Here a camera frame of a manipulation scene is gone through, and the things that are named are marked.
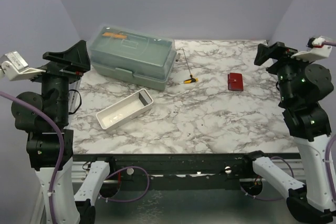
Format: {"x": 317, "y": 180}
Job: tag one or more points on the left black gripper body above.
{"x": 55, "y": 82}

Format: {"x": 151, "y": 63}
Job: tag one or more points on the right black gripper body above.
{"x": 285, "y": 68}

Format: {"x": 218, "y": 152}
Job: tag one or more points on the red leather card holder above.
{"x": 235, "y": 82}

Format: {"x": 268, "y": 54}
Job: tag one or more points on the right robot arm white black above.
{"x": 302, "y": 84}

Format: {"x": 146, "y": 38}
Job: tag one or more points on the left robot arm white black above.
{"x": 44, "y": 117}

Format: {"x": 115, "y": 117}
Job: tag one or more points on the orange tool inside toolbox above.
{"x": 114, "y": 35}

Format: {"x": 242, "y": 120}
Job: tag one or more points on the green plastic toolbox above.
{"x": 142, "y": 59}

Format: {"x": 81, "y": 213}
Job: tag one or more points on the white rectangular plastic tray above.
{"x": 125, "y": 110}

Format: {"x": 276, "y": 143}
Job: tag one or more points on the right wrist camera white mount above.
{"x": 319, "y": 48}

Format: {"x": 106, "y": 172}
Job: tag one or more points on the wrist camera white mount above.
{"x": 319, "y": 48}
{"x": 15, "y": 68}

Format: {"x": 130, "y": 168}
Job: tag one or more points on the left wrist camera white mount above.
{"x": 15, "y": 68}

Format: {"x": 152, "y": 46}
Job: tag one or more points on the yellow black T-handle hex key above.
{"x": 191, "y": 78}

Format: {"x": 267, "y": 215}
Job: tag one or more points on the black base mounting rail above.
{"x": 173, "y": 171}

